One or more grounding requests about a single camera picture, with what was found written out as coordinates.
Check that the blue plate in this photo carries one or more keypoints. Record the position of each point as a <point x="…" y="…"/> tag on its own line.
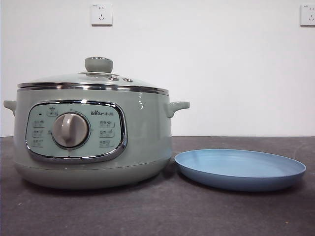
<point x="236" y="162"/>

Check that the glass lid with green knob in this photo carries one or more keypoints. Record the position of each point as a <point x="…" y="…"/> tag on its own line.
<point x="98" y="66"/>

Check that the pale green electric steamer pot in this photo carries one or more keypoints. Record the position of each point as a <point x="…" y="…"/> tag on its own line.
<point x="147" y="137"/>

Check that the white wall socket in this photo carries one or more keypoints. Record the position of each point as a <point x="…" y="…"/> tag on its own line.
<point x="308" y="15"/>
<point x="102" y="14"/>

